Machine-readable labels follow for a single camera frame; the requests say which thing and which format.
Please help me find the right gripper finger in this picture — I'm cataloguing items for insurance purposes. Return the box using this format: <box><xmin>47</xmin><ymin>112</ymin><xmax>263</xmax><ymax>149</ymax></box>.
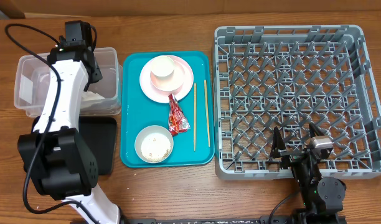
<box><xmin>270</xmin><ymin>127</ymin><xmax>286</xmax><ymax>158</ymax></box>
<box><xmin>309</xmin><ymin>123</ymin><xmax>324</xmax><ymax>138</ymax></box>

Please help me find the white tissue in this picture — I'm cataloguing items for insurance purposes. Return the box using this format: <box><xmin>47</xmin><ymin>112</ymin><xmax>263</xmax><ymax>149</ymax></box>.
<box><xmin>80</xmin><ymin>91</ymin><xmax>105</xmax><ymax>109</ymax></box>

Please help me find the red snack wrapper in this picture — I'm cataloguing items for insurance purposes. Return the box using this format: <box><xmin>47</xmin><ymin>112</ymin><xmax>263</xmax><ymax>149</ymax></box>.
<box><xmin>169</xmin><ymin>93</ymin><xmax>191</xmax><ymax>136</ymax></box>

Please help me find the grey bowl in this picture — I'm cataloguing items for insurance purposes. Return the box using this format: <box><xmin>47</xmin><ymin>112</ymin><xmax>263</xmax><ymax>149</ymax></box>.
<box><xmin>134</xmin><ymin>125</ymin><xmax>174</xmax><ymax>164</ymax></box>

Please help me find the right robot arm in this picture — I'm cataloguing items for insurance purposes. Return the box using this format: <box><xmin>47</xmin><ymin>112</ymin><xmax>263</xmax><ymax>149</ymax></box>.
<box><xmin>267</xmin><ymin>123</ymin><xmax>347</xmax><ymax>223</ymax></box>

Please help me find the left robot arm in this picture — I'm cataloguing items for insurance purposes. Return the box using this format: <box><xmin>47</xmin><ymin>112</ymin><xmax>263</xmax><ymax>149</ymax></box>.
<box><xmin>18</xmin><ymin>40</ymin><xmax>125</xmax><ymax>223</ymax></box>

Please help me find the clear plastic bin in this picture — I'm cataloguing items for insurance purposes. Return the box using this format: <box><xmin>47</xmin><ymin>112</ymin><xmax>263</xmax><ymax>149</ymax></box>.
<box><xmin>14</xmin><ymin>47</ymin><xmax>123</xmax><ymax>118</ymax></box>

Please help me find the grey plastic dish rack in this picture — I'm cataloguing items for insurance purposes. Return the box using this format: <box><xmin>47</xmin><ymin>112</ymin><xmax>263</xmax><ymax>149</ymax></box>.
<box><xmin>213</xmin><ymin>25</ymin><xmax>381</xmax><ymax>180</ymax></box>

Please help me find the teal plastic tray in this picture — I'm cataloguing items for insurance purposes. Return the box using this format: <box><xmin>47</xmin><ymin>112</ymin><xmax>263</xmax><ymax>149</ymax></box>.
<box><xmin>120</xmin><ymin>51</ymin><xmax>215</xmax><ymax>168</ymax></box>

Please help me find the black plastic tray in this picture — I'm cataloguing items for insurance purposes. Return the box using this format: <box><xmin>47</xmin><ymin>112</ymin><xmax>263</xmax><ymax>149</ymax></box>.
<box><xmin>17</xmin><ymin>116</ymin><xmax>117</xmax><ymax>175</ymax></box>

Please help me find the cream cup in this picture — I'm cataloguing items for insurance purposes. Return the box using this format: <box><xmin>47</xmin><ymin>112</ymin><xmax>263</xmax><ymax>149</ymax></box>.
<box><xmin>151</xmin><ymin>55</ymin><xmax>174</xmax><ymax>78</ymax></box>

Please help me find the pink plate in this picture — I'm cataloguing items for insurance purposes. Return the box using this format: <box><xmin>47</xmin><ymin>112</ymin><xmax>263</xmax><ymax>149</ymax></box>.
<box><xmin>139</xmin><ymin>55</ymin><xmax>194</xmax><ymax>103</ymax></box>

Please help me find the pink bowl under cup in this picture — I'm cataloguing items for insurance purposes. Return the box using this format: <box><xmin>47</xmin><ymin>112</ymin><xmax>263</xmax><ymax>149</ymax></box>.
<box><xmin>150</xmin><ymin>60</ymin><xmax>185</xmax><ymax>91</ymax></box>

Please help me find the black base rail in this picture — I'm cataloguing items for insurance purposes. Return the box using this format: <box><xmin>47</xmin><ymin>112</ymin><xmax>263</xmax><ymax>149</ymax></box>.
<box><xmin>125</xmin><ymin>216</ymin><xmax>293</xmax><ymax>224</ymax></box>

